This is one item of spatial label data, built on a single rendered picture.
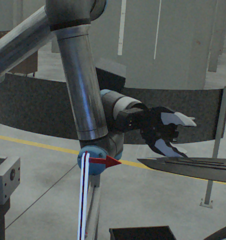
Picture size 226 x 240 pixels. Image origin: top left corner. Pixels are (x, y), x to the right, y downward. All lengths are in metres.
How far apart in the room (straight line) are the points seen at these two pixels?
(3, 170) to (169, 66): 5.83
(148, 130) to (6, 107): 2.00
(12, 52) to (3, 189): 0.37
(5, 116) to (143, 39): 4.37
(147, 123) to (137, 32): 5.96
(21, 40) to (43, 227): 1.74
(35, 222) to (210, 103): 1.50
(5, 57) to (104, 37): 5.94
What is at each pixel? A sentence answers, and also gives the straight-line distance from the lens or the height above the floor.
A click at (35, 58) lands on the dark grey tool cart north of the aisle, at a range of 7.62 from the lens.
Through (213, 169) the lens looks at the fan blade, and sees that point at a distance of 0.61.
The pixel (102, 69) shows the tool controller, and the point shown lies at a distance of 1.16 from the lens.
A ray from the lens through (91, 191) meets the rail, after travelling 1.20.
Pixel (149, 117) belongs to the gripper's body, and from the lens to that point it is 0.83.
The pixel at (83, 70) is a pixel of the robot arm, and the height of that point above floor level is 1.29.
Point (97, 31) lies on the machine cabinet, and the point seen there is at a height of 1.05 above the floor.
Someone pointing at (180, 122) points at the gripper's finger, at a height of 1.22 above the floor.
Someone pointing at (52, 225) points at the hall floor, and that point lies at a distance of 2.58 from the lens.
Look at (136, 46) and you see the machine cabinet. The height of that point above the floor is 0.85.
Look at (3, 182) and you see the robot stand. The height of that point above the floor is 0.97.
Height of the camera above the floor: 1.43
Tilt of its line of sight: 17 degrees down
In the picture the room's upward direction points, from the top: 5 degrees clockwise
